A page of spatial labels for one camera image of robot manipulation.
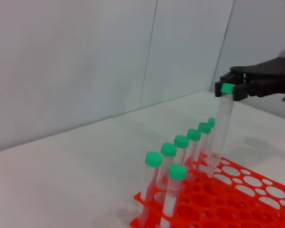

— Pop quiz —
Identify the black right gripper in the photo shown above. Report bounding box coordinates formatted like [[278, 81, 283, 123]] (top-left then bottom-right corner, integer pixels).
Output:
[[215, 56, 285, 100]]

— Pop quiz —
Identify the green capped clear test tube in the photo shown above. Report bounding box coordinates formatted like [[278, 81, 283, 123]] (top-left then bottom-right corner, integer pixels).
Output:
[[156, 142, 177, 190], [174, 134, 190, 171], [160, 163, 188, 228], [139, 152, 163, 226], [208, 117, 216, 164], [205, 83, 235, 179], [187, 128, 202, 167], [197, 122, 212, 167]]

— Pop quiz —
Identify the orange test tube rack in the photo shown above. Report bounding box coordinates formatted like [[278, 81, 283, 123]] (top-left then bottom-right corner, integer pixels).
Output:
[[129, 155, 285, 228]]

